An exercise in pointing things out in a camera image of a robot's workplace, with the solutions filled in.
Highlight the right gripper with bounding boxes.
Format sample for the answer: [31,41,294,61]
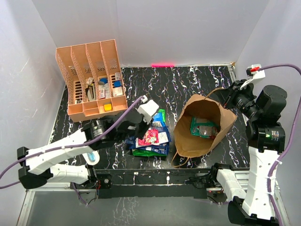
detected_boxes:
[214,79,261,120]

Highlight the red pink snack pack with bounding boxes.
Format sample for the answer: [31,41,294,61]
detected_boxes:
[137,129,159,146]

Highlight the dark blue spicy chips bag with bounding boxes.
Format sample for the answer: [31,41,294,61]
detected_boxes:
[125,126,172,155]

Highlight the green chips bag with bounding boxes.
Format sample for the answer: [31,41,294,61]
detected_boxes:
[130,109,172,157]

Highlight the brown paper bag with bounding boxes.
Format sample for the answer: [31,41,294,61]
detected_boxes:
[172,94,237,167]

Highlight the blue cookie snack pack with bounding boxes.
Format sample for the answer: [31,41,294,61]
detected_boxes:
[128,127,172,157]

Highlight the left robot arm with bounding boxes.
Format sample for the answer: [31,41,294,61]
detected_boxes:
[17,107,157,189]

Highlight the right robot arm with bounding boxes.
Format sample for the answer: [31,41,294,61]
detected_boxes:
[209,80,287,226]

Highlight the teal red snack bag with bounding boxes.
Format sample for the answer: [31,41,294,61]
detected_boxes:
[190,117,220,139]

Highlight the blue snack bar pack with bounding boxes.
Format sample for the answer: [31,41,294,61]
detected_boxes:
[152,112,166,127]

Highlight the yellow sticky note block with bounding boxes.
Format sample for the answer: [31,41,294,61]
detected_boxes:
[103,103,112,112]

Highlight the white red small box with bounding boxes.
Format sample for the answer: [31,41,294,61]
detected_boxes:
[113,87,124,97]

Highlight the blue eraser box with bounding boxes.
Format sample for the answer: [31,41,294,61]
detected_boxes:
[113,81,122,88]

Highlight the red white label box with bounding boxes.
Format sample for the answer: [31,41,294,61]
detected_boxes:
[98,85,106,99]

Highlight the light blue packaged tool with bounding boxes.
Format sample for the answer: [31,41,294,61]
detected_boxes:
[84,151,100,165]

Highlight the black stapler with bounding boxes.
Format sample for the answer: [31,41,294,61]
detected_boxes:
[85,85,95,102]

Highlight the pink tape strip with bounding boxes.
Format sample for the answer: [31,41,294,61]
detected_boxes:
[151,63,174,68]

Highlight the peach desk file organizer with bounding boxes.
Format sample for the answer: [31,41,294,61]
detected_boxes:
[55,40,127,122]

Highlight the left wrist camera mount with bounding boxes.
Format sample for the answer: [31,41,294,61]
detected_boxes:
[137,95,159,124]

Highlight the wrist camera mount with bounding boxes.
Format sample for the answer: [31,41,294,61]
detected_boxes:
[240,64,265,90]
[137,95,159,124]

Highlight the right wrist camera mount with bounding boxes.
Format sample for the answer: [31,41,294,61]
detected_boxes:
[240,64,265,90]

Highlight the aluminium front rail frame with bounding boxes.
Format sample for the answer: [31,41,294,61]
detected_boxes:
[16,68,290,226]

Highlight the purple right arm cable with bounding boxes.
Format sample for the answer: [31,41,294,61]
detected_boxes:
[239,63,301,226]

